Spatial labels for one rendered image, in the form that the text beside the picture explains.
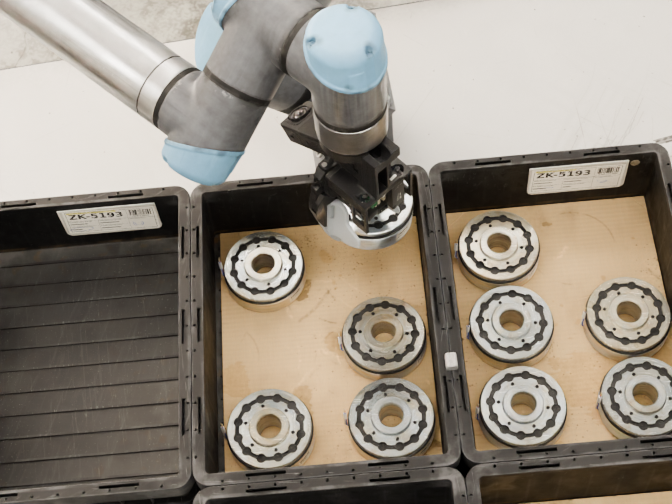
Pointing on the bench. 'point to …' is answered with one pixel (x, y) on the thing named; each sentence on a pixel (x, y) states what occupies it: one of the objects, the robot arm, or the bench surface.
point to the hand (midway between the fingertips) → (348, 216)
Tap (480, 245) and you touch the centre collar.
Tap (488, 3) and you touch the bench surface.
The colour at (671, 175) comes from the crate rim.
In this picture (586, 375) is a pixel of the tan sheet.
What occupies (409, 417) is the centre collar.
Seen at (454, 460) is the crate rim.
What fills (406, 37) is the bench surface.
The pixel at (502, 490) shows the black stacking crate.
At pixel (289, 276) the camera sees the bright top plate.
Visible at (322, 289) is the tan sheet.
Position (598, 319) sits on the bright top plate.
